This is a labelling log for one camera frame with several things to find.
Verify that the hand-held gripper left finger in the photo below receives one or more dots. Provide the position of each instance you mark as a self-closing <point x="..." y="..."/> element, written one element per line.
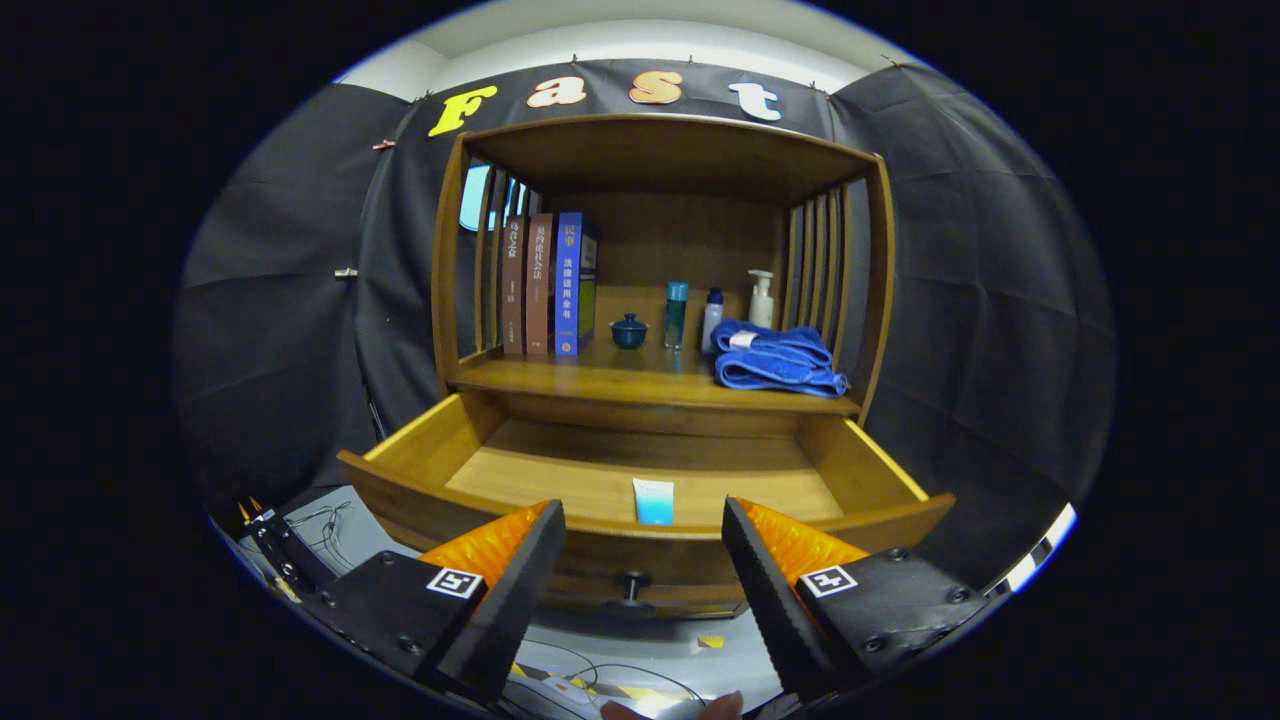
<point x="515" y="600"/>

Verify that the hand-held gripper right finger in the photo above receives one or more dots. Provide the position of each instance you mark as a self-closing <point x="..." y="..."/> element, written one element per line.
<point x="770" y="600"/>

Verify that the wooden drawer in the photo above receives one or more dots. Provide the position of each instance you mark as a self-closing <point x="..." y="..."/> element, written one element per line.
<point x="560" y="470"/>

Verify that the light blue tube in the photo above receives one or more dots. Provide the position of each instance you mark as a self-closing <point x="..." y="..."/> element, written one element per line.
<point x="654" y="502"/>

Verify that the wooden countertop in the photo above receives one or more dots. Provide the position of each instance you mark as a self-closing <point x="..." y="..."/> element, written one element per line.
<point x="620" y="380"/>

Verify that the wooden cabinet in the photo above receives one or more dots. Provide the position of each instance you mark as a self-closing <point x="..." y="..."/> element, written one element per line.
<point x="660" y="150"/>

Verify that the blue folded towel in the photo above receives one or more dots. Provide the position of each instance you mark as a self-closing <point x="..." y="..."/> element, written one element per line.
<point x="775" y="360"/>

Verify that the white bottle dark blue cap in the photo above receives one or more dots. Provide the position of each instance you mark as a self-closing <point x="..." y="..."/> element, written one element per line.
<point x="712" y="325"/>

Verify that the blue lidded bowl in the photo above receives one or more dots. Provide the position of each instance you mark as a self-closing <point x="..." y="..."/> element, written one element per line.
<point x="629" y="333"/>

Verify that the white pump bottle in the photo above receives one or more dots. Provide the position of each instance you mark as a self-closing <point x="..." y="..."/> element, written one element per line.
<point x="761" y="305"/>

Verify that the teal glass bottle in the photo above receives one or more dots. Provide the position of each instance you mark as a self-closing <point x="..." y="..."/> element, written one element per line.
<point x="676" y="318"/>

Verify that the dark brown book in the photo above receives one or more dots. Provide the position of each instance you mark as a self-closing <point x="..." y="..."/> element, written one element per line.
<point x="513" y="290"/>

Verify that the reddish brown book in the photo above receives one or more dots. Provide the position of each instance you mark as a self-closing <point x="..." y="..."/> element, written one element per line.
<point x="540" y="290"/>

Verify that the blue book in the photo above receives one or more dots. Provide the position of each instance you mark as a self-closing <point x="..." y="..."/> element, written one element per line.
<point x="568" y="290"/>

